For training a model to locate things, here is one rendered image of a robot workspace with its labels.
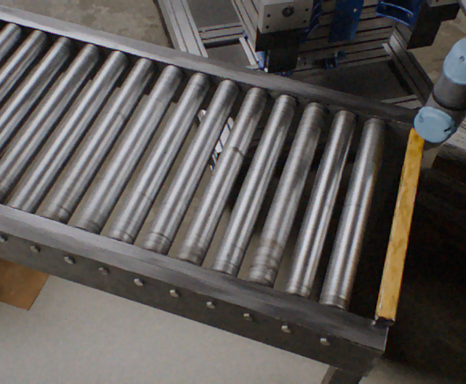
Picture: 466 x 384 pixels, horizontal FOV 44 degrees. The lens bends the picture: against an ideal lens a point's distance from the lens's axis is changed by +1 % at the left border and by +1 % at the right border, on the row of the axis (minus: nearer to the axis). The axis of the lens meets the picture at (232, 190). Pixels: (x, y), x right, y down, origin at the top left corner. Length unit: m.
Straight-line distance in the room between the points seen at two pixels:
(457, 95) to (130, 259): 0.64
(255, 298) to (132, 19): 1.96
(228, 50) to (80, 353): 1.20
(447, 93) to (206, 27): 1.37
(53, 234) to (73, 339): 0.82
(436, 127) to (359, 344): 0.43
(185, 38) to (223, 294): 1.46
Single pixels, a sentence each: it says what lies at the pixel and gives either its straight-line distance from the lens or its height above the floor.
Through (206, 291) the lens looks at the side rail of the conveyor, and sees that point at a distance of 0.97.
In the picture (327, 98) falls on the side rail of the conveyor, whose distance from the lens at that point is 1.27.
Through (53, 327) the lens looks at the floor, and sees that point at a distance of 1.87.
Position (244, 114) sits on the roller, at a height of 0.80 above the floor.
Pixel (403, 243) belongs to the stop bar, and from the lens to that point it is 1.05.
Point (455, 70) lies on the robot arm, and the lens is 1.09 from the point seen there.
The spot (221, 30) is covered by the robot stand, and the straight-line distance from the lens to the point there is 2.32.
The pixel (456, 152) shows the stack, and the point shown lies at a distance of 1.72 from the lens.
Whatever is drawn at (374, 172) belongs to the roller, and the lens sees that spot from 1.16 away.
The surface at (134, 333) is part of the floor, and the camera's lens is 1.82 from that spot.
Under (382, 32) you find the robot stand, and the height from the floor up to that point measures 0.51.
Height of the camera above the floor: 1.67
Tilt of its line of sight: 54 degrees down
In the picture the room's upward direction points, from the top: 4 degrees clockwise
